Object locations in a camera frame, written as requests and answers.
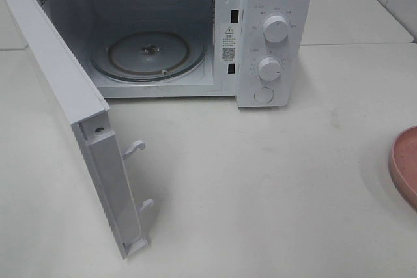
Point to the round white door button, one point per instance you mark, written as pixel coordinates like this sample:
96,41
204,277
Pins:
264,95

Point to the white microwave door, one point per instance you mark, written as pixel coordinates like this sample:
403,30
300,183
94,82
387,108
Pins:
86,111

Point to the pink round plate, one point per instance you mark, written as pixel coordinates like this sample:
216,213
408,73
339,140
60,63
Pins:
402,165

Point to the white microwave oven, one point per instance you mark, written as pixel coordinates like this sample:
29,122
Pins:
230,65

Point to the glass microwave turntable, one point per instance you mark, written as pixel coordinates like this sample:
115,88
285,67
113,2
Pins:
148,51

